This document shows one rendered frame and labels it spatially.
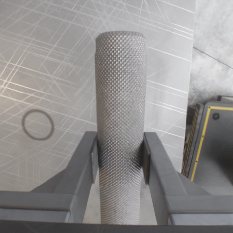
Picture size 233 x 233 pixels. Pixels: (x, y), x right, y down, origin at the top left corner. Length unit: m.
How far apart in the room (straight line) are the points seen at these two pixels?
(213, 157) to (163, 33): 0.90
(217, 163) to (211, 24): 0.85
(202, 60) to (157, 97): 0.99
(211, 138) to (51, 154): 0.86
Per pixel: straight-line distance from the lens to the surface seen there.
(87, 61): 0.31
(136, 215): 0.18
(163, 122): 0.33
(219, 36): 1.33
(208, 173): 1.16
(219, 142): 1.08
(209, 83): 1.32
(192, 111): 1.16
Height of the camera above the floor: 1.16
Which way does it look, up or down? 73 degrees down
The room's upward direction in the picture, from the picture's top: 175 degrees counter-clockwise
